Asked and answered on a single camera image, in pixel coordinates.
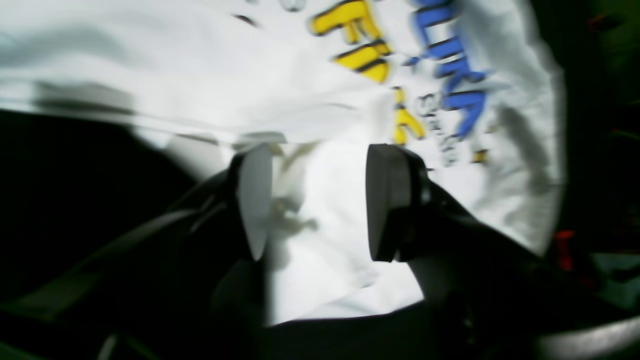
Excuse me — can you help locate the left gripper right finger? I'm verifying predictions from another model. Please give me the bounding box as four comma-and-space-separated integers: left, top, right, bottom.
365, 144, 639, 360

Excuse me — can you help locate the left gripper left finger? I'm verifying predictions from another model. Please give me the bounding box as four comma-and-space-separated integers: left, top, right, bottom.
1, 144, 273, 360

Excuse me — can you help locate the white printed t-shirt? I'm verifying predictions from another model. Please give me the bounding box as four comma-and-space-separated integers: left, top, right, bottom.
1, 0, 563, 326

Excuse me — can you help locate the black table cloth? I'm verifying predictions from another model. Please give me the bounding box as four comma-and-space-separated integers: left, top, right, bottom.
1, 111, 196, 302

